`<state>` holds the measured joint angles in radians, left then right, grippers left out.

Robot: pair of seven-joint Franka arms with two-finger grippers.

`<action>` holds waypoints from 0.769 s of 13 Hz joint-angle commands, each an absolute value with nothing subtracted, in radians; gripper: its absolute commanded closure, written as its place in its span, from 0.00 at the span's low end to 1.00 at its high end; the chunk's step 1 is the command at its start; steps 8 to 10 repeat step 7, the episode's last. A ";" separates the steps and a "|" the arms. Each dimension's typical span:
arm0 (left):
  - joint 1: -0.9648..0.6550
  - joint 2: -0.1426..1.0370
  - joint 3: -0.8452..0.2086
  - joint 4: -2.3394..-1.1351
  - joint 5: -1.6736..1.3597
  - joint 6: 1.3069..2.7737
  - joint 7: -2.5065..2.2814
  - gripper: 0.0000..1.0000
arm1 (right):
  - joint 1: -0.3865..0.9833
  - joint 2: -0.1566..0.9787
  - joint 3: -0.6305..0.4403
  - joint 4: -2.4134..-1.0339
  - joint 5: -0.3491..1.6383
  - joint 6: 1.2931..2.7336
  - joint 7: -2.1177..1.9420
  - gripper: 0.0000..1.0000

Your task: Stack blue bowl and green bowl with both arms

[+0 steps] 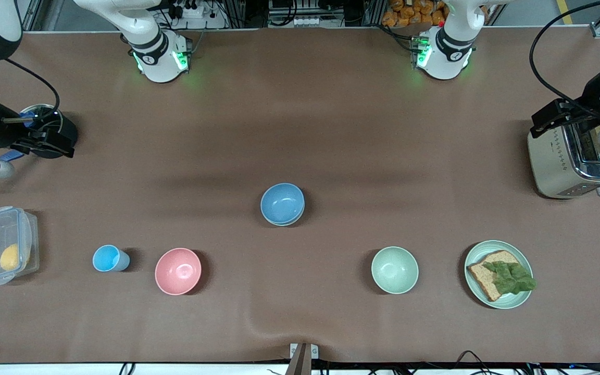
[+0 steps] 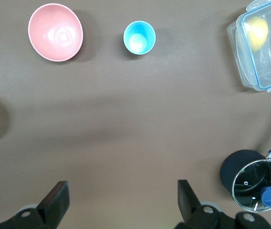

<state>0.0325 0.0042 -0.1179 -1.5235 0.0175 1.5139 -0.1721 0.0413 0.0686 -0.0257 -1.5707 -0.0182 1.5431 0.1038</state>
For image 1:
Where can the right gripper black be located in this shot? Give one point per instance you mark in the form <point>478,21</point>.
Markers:
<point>7,131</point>

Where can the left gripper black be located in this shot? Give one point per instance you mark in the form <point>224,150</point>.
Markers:
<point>587,98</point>

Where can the blue bowl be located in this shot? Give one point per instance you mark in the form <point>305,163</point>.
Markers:
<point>282,202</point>

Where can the green bowl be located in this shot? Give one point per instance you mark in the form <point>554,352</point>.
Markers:
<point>395,271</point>
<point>283,225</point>

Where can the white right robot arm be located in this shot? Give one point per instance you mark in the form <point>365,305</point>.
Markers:
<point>157,52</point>

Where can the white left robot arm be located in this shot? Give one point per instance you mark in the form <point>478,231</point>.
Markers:
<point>448,52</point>

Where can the pink bowl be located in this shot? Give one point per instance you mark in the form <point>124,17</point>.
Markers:
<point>177,272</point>

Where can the glass lid blue knob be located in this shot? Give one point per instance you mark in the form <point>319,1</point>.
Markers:
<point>42,110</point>

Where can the silver beige toaster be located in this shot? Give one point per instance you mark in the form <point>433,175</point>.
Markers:
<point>555,166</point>

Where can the yellow fruit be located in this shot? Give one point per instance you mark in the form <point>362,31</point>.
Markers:
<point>9,258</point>

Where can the light blue cup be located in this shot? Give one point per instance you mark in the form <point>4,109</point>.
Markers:
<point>106,259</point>

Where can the green lettuce leaf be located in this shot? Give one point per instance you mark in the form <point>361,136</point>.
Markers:
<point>511,278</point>

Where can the brown bread slice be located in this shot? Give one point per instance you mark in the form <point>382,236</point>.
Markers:
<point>485,278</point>

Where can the green plate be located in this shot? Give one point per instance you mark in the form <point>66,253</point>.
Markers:
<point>513,300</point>

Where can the white power strip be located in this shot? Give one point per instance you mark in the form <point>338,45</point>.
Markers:
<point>196,11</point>

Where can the brown table cloth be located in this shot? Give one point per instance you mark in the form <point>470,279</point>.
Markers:
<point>300,312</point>

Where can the metal table edge bracket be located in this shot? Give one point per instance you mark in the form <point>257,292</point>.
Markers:
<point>302,359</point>

